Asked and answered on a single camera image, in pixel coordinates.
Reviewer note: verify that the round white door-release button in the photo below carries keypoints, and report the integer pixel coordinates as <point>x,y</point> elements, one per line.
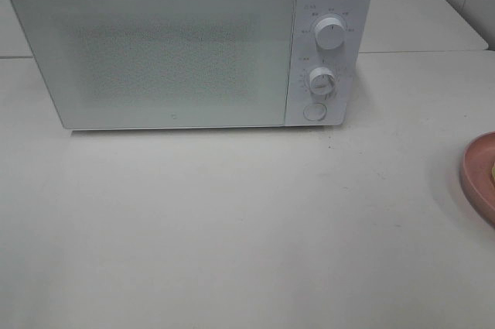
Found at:
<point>315,112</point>

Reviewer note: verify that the pink round plate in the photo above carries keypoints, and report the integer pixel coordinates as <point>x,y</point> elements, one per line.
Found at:
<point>474,173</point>

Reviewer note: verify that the lower white timer knob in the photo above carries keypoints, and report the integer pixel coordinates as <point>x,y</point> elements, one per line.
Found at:
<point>321,81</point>

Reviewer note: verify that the upper white power knob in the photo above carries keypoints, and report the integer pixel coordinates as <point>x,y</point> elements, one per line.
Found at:
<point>329,32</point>

